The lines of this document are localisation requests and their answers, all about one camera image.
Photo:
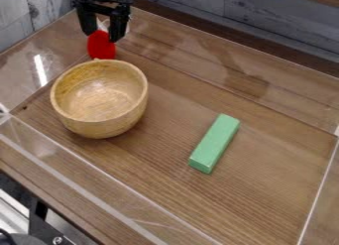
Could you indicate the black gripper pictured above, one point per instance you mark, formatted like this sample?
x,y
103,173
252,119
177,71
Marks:
x,y
115,8

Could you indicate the red strawberry toy green leaf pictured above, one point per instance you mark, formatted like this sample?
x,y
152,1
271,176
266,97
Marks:
x,y
100,48

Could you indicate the wooden bowl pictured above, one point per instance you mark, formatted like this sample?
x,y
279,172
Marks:
x,y
99,98

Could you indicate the green rectangular block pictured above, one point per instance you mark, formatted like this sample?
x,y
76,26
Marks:
x,y
214,143

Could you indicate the clear acrylic corner bracket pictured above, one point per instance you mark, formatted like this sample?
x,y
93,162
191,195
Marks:
x,y
104,24

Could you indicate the black metal table bracket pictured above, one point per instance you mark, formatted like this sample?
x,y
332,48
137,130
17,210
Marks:
x,y
55,231

